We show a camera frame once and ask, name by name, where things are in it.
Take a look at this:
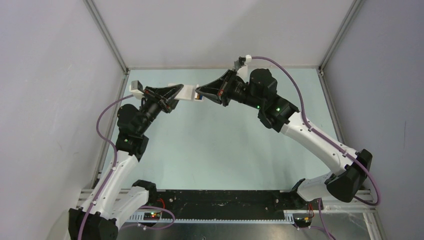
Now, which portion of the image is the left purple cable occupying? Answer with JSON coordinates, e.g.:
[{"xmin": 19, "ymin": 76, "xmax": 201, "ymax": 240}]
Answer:
[{"xmin": 76, "ymin": 94, "xmax": 135, "ymax": 240}]

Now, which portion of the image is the right controller board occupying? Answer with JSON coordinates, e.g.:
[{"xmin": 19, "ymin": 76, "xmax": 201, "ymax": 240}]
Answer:
[{"xmin": 294, "ymin": 216, "xmax": 312, "ymax": 225}]

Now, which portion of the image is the left controller board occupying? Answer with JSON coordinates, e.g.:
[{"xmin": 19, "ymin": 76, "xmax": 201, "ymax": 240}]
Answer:
[{"xmin": 143, "ymin": 212, "xmax": 161, "ymax": 221}]

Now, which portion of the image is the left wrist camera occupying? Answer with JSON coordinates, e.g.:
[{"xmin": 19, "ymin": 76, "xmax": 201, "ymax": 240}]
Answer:
[{"xmin": 129, "ymin": 80, "xmax": 144, "ymax": 100}]

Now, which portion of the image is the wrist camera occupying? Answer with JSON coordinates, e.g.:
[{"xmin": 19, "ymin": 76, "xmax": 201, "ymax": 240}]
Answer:
[
  {"xmin": 234, "ymin": 54, "xmax": 253, "ymax": 80},
  {"xmin": 129, "ymin": 80, "xmax": 144, "ymax": 100}
]

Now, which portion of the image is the controller board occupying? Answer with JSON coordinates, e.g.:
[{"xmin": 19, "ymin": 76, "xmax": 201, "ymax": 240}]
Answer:
[
  {"xmin": 294, "ymin": 216, "xmax": 312, "ymax": 225},
  {"xmin": 143, "ymin": 212, "xmax": 161, "ymax": 221}
]

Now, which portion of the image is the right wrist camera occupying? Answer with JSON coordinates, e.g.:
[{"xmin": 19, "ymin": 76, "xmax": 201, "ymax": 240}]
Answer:
[{"xmin": 234, "ymin": 54, "xmax": 253, "ymax": 80}]

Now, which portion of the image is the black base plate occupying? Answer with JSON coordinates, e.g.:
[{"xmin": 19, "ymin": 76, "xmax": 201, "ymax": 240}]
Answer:
[{"xmin": 148, "ymin": 189, "xmax": 309, "ymax": 221}]

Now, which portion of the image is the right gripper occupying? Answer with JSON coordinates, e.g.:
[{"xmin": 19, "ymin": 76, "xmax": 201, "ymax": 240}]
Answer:
[{"xmin": 195, "ymin": 69, "xmax": 263, "ymax": 111}]

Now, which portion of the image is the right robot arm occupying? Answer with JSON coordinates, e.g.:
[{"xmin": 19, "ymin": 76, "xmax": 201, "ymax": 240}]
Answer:
[{"xmin": 195, "ymin": 68, "xmax": 373, "ymax": 209}]

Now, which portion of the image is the purple cable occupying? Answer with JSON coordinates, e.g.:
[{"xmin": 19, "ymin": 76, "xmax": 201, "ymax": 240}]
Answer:
[
  {"xmin": 251, "ymin": 56, "xmax": 382, "ymax": 207},
  {"xmin": 76, "ymin": 94, "xmax": 135, "ymax": 240}
]

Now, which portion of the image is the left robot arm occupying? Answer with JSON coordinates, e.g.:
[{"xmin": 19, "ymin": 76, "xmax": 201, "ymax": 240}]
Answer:
[{"xmin": 68, "ymin": 81, "xmax": 184, "ymax": 240}]

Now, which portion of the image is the white remote control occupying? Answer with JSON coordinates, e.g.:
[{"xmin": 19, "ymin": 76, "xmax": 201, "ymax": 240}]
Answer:
[{"xmin": 176, "ymin": 84, "xmax": 204, "ymax": 102}]

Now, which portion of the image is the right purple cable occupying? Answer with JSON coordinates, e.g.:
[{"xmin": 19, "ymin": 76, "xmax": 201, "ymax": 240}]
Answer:
[{"xmin": 251, "ymin": 56, "xmax": 382, "ymax": 207}]

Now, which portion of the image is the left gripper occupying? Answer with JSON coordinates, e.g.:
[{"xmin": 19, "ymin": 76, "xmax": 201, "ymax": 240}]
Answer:
[{"xmin": 136, "ymin": 84, "xmax": 185, "ymax": 135}]

